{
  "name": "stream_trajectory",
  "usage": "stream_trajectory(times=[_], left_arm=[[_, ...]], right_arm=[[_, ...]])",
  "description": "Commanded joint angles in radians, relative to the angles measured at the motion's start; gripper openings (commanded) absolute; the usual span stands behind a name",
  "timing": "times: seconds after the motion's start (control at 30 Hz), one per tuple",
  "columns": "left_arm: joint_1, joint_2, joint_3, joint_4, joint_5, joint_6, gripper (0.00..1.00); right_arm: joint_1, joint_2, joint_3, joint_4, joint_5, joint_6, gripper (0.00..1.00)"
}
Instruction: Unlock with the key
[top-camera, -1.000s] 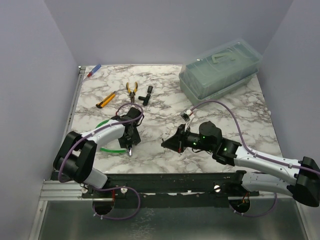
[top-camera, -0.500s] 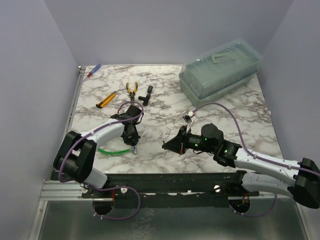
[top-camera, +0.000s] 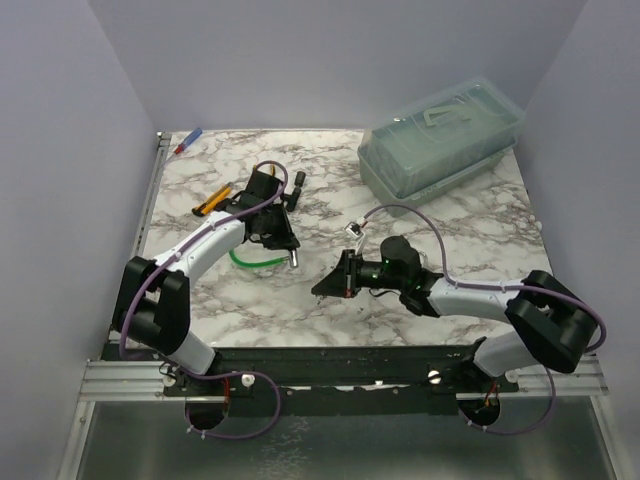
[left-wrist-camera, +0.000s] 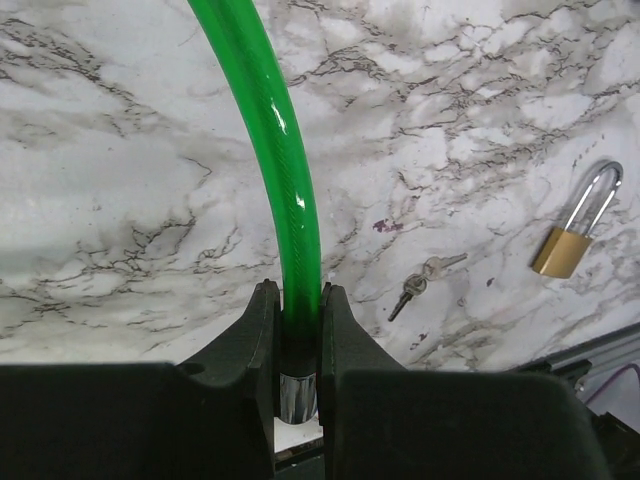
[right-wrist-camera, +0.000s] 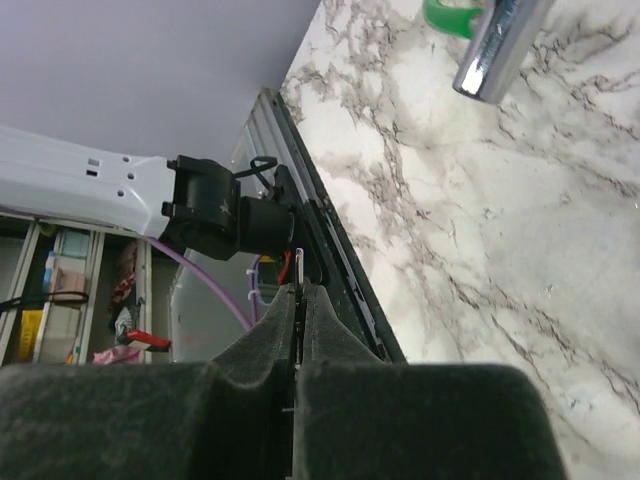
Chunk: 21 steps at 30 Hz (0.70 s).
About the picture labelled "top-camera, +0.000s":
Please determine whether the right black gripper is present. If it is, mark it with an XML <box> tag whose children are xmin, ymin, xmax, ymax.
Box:
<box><xmin>313</xmin><ymin>249</ymin><xmax>406</xmax><ymax>298</ymax></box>

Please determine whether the green cable lock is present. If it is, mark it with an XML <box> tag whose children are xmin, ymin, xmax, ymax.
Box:
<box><xmin>229</xmin><ymin>250</ymin><xmax>290</xmax><ymax>270</ymax></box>

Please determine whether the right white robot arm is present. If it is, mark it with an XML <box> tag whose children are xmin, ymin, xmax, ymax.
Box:
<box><xmin>311</xmin><ymin>236</ymin><xmax>598</xmax><ymax>392</ymax></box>

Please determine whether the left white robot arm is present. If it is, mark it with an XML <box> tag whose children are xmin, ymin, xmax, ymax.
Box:
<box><xmin>112</xmin><ymin>168</ymin><xmax>306</xmax><ymax>395</ymax></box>

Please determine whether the black T-shaped tool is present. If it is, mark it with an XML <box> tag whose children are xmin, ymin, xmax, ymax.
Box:
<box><xmin>282</xmin><ymin>171</ymin><xmax>306</xmax><ymax>212</ymax></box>

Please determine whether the yellow utility knife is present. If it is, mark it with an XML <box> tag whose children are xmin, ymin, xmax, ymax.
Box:
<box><xmin>191</xmin><ymin>183</ymin><xmax>232</xmax><ymax>217</ymax></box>

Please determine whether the blue red screwdriver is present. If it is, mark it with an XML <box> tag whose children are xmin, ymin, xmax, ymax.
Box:
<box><xmin>173</xmin><ymin>128</ymin><xmax>203</xmax><ymax>155</ymax></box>

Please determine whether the translucent green plastic toolbox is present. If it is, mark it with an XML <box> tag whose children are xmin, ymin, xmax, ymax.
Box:
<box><xmin>357</xmin><ymin>77</ymin><xmax>525</xmax><ymax>208</ymax></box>

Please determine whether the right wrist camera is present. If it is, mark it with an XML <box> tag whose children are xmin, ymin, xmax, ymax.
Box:
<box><xmin>345</xmin><ymin>218</ymin><xmax>367</xmax><ymax>254</ymax></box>

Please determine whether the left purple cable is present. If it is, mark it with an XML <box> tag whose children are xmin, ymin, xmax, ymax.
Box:
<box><xmin>118</xmin><ymin>159</ymin><xmax>289</xmax><ymax>361</ymax></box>

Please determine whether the purple cable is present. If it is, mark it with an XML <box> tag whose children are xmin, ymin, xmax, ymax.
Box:
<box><xmin>359</xmin><ymin>203</ymin><xmax>607</xmax><ymax>351</ymax></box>
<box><xmin>118</xmin><ymin>159</ymin><xmax>289</xmax><ymax>361</ymax></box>

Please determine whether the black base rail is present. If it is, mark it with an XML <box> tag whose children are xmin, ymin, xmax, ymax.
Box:
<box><xmin>99</xmin><ymin>342</ymin><xmax>581</xmax><ymax>419</ymax></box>

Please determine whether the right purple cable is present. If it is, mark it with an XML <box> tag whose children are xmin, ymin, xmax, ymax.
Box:
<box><xmin>359</xmin><ymin>203</ymin><xmax>607</xmax><ymax>351</ymax></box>

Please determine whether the aluminium frame rail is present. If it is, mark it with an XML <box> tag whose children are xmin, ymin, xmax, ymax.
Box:
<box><xmin>74</xmin><ymin>132</ymin><xmax>169</xmax><ymax>401</ymax></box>

